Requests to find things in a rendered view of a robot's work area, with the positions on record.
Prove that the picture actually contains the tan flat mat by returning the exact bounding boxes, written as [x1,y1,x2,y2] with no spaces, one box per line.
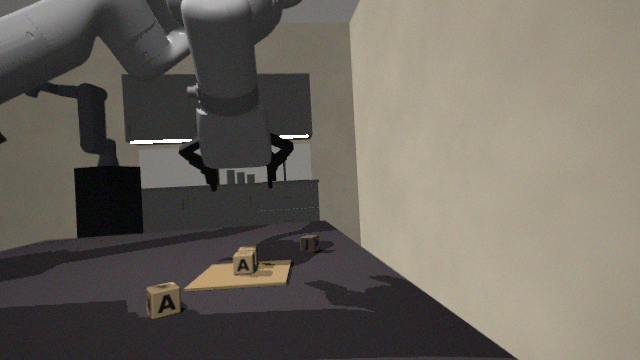
[184,260,291,292]

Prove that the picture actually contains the beige block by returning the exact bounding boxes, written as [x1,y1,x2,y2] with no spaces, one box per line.
[146,282,181,320]
[300,235,320,252]
[238,246,258,267]
[233,251,255,275]

